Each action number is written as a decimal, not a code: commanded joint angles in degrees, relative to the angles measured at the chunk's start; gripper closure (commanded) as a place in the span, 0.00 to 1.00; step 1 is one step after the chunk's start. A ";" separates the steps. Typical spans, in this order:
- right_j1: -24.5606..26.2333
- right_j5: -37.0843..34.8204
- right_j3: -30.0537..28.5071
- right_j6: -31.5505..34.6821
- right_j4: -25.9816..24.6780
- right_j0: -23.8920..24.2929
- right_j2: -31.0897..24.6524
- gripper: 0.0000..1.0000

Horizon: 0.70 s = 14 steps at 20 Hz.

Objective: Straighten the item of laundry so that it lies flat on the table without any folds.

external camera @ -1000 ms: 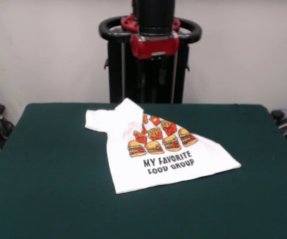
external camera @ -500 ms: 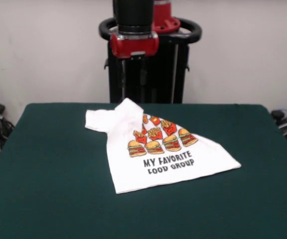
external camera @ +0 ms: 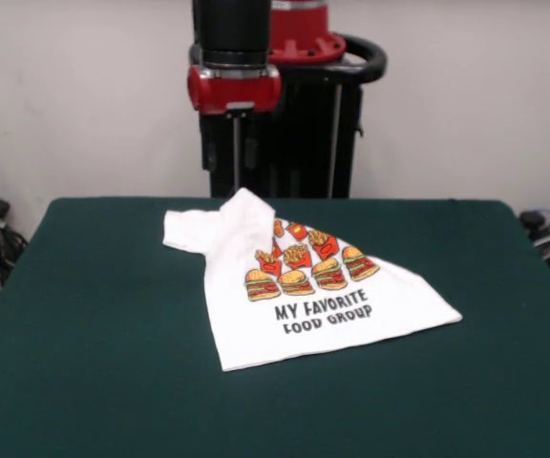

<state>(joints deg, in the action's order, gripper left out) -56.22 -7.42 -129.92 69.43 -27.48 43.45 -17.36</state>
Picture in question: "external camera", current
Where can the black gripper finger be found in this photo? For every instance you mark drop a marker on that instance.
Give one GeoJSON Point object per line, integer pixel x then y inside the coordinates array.
{"type": "Point", "coordinates": [250, 143]}
{"type": "Point", "coordinates": [209, 143]}

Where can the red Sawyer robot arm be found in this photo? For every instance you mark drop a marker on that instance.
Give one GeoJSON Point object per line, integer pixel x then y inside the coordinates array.
{"type": "Point", "coordinates": [232, 28]}

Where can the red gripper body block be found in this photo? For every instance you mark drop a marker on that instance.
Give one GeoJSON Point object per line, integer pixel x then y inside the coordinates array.
{"type": "Point", "coordinates": [232, 93]}

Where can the dark green table cloth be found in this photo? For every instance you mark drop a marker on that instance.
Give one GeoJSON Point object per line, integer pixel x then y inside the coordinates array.
{"type": "Point", "coordinates": [89, 358]}

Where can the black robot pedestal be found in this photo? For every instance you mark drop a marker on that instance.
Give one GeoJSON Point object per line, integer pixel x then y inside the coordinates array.
{"type": "Point", "coordinates": [303, 143]}

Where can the white printed t-shirt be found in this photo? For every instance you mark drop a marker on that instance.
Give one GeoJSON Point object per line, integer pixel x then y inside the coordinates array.
{"type": "Point", "coordinates": [246, 343]}

